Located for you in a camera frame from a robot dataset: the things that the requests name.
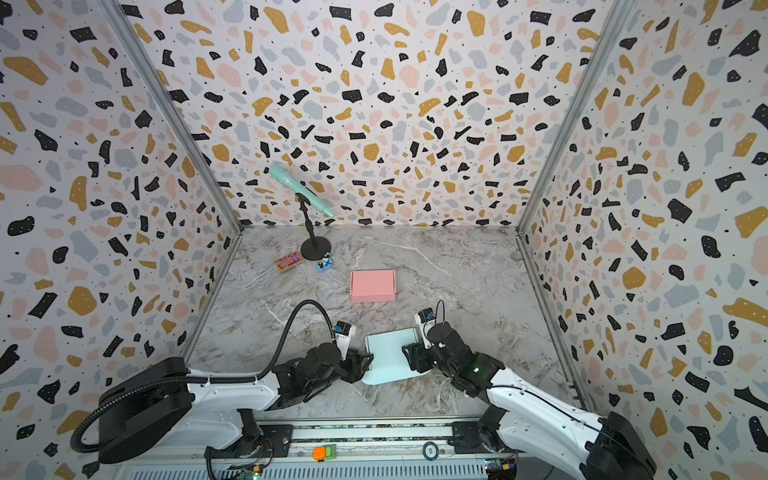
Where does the mint paper box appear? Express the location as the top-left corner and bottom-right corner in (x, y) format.
(362, 327), (422, 386)

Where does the pink paper box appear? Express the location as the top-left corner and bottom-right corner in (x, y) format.
(350, 270), (397, 303)

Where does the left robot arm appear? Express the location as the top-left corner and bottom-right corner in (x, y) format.
(95, 342), (373, 464)

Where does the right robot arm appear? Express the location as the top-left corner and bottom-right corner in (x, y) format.
(401, 322), (657, 479)

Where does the small pink card box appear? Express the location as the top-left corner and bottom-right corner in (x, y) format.
(274, 251), (304, 273)

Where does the orange button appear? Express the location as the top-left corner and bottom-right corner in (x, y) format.
(312, 444), (336, 462)

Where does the small blue toy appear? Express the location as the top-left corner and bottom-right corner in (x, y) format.
(318, 252), (333, 271)

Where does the black microphone stand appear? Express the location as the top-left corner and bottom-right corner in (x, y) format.
(296, 194), (332, 262)

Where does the mint green microphone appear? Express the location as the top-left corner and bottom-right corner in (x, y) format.
(269, 164), (335, 218)

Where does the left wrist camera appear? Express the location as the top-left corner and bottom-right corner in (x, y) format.
(333, 321), (356, 360)

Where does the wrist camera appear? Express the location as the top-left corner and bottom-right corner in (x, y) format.
(333, 321), (356, 360)
(414, 307), (436, 349)

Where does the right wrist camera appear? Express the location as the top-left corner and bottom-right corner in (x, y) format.
(414, 307), (436, 349)

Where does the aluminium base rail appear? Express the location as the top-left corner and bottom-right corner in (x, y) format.
(143, 416), (631, 480)

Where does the black corrugated cable hose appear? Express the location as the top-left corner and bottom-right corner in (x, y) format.
(68, 299), (335, 454)

